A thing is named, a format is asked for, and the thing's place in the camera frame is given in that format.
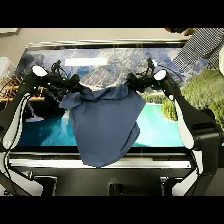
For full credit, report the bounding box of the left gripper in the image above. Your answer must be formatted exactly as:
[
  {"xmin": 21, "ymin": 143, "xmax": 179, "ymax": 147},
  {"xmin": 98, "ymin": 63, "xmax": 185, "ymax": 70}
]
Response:
[{"xmin": 64, "ymin": 74, "xmax": 87, "ymax": 94}]

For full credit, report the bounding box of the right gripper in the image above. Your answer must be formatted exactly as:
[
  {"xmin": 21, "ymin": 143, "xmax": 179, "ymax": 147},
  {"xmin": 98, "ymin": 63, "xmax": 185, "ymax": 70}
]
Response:
[{"xmin": 126, "ymin": 72, "xmax": 146, "ymax": 93}]

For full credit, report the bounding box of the blue T-shirt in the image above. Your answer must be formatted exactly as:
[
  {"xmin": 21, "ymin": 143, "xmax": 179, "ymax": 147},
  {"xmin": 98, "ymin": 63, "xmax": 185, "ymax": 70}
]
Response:
[{"xmin": 59, "ymin": 83, "xmax": 147, "ymax": 169}]

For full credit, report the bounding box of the checked shirt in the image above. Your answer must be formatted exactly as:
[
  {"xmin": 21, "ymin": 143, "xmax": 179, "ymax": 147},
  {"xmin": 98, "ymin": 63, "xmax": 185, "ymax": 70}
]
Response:
[{"xmin": 172, "ymin": 28, "xmax": 224, "ymax": 73}]

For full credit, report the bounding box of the silver frame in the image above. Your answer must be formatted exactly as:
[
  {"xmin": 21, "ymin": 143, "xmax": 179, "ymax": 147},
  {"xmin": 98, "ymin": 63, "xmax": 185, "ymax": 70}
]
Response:
[{"xmin": 0, "ymin": 151, "xmax": 224, "ymax": 197}]

